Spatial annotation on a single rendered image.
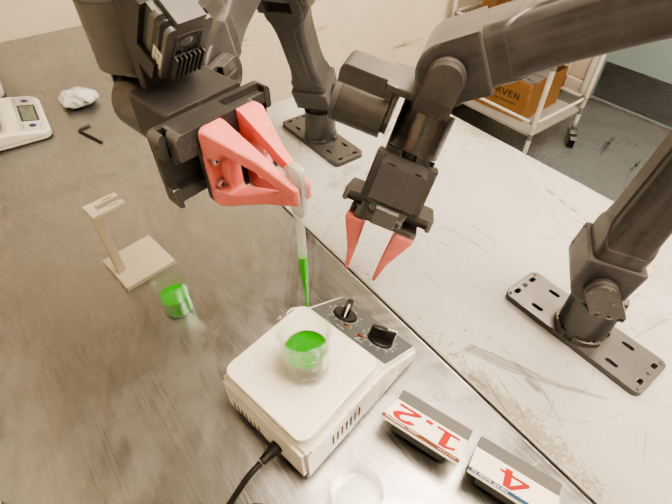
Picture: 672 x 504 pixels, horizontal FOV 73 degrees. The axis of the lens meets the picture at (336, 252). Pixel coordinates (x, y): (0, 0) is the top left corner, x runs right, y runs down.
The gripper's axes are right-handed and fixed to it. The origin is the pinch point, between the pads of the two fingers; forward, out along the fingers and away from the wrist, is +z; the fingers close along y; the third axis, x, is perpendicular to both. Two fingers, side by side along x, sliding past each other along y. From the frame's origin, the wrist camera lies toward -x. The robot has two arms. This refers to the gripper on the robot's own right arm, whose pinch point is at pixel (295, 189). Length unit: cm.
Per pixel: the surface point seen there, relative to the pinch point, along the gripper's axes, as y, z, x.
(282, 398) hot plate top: -5.1, 0.9, 23.2
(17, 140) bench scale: -1, -83, 31
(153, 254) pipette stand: -0.2, -34.8, 31.7
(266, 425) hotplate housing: -7.5, 0.8, 25.9
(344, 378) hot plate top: 0.7, 4.1, 23.3
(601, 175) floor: 218, -7, 128
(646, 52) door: 296, -25, 93
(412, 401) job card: 7.2, 9.3, 31.8
